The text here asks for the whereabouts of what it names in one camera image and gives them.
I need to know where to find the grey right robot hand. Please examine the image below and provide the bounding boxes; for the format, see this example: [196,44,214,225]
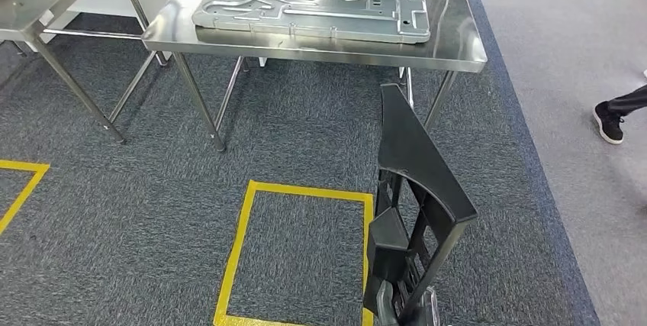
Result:
[375,280,442,326]

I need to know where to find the black plastic car part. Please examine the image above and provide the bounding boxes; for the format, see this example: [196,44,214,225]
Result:
[362,83,478,326]

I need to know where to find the yellow floor tape square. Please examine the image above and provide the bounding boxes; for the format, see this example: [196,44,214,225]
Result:
[212,180,376,326]

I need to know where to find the person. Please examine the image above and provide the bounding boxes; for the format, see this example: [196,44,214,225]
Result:
[592,83,647,145]

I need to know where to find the grey stamped metal plate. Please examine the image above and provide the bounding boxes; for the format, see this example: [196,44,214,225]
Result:
[192,0,432,45]

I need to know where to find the white cable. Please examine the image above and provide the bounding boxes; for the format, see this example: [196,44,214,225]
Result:
[417,0,459,59]

